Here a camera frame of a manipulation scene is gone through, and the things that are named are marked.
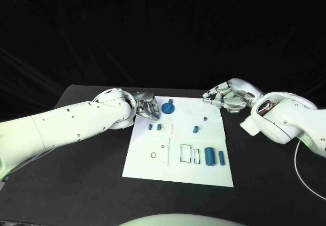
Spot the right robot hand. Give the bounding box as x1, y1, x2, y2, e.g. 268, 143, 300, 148
202, 78, 265, 114

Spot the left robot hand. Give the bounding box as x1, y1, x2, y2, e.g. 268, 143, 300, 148
131, 91, 162, 121

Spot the white task board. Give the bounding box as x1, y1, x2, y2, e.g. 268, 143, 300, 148
121, 96, 234, 187

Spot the blue gear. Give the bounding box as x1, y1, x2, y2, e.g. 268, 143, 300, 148
162, 103, 176, 114

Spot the thick blue cylinder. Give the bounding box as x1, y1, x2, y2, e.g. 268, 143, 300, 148
203, 147, 218, 166

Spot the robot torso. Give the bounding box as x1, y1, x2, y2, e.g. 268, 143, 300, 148
117, 213, 250, 226

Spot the white cable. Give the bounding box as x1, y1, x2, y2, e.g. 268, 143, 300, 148
293, 139, 326, 201

